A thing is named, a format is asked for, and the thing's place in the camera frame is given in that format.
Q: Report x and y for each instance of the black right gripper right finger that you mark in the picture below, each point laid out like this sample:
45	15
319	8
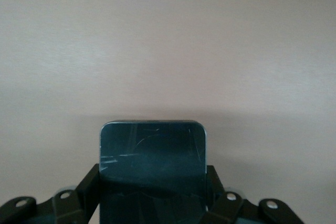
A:
220	203

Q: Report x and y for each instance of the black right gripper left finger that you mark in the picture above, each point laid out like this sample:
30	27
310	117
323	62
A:
84	197

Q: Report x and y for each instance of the black smartphone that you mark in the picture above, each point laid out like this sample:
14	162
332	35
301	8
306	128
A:
152	161

